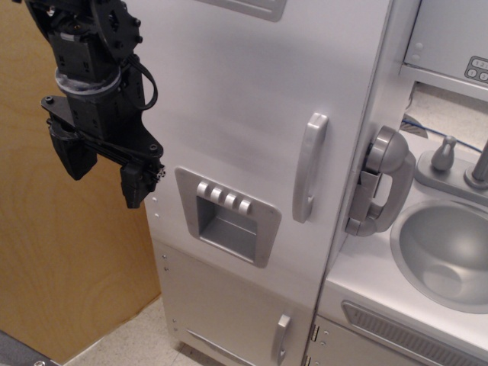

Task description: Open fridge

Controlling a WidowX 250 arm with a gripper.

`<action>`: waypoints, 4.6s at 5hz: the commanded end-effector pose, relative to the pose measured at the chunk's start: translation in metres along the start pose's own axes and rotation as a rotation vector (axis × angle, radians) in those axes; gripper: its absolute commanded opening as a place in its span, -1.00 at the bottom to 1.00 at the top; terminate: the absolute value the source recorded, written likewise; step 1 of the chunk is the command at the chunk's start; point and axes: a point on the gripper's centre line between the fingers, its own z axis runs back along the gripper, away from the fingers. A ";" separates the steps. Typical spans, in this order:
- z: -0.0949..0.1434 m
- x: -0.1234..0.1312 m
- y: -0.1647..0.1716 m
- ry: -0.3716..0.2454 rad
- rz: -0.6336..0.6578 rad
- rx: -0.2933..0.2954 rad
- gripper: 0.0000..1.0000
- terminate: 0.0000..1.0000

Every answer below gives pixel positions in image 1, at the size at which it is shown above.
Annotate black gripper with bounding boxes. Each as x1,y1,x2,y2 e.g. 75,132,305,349
41,88,164,209

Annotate silver toy fridge door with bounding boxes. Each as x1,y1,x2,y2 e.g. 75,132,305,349
127,1,393,307

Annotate grey fridge door handle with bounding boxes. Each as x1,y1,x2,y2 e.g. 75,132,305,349
292,113,329,223

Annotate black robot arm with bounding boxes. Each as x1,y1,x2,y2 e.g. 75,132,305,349
26,1,165,209

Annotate wooden board panel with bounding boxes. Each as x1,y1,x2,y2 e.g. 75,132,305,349
1,1,160,363

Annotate grey ice dispenser panel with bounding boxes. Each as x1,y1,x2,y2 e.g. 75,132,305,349
175,167,281,268

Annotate silver lower freezer door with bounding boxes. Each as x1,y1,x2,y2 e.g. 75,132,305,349
153,242,312,365

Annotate silver door hinge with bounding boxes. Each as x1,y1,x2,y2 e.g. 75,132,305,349
310,324,319,342

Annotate grey toy telephone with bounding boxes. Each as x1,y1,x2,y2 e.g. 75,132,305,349
345,126,416,237

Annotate grey toy faucet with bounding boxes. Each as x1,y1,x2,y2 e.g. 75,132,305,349
415,136,487,206

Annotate grey toy sink basin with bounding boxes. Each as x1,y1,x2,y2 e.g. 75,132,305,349
390,200,487,314

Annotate grey toy microwave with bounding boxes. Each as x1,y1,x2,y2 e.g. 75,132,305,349
400,1,487,101

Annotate grey oven vent panel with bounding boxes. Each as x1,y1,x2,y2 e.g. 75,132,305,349
341,300,487,365

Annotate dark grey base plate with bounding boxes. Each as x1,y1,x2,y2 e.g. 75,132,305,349
1,331,59,366

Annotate grey lower door handle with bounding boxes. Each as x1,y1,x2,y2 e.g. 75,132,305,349
271,314,291,365

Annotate blue cable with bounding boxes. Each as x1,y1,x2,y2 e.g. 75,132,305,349
400,118,486,154

